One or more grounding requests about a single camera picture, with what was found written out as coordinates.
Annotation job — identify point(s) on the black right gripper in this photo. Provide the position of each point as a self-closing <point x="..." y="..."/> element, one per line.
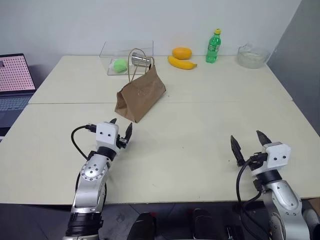
<point x="258" y="159"/>

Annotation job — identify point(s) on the grey laptop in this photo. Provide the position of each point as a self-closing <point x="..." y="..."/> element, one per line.
<point x="13" y="80"/>

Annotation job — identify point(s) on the orange round fruit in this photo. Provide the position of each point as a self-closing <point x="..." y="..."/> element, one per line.
<point x="182" y="53"/>

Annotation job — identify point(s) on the clear glass bowl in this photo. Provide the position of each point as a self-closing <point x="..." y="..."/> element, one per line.
<point x="251" y="58"/>

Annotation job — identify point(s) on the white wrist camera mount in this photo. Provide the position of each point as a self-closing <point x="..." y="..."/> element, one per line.
<point x="277" y="155"/>
<point x="107" y="135"/>

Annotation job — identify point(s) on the brown paper bag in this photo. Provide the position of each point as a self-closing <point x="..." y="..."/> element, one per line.
<point x="142" y="95"/>

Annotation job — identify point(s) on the green round sponge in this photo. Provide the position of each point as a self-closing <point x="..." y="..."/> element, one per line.
<point x="120" y="65"/>

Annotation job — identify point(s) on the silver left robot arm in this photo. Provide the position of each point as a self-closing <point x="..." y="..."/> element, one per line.
<point x="92" y="172"/>

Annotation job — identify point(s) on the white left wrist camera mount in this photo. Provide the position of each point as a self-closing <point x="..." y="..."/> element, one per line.
<point x="107" y="135"/>

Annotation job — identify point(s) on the green plastic bottle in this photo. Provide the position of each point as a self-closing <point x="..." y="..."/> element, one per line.
<point x="213" y="48"/>

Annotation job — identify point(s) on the clear acrylic box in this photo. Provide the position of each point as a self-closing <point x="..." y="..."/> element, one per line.
<point x="111" y="51"/>

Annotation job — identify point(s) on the silver metal cup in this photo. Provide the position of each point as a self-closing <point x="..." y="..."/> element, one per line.
<point x="139" y="60"/>

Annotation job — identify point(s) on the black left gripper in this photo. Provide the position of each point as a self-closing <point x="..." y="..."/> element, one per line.
<point x="122" y="143"/>

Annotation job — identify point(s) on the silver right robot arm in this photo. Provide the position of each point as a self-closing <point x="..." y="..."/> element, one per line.
<point x="285" y="197"/>

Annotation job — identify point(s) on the dark rounded shape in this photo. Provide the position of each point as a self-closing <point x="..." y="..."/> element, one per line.
<point x="143" y="226"/>
<point x="203" y="223"/>

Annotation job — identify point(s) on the yellow banana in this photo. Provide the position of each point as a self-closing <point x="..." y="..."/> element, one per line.
<point x="181" y="64"/>

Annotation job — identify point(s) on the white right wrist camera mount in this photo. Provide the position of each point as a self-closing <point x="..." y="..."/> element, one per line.
<point x="277" y="155"/>

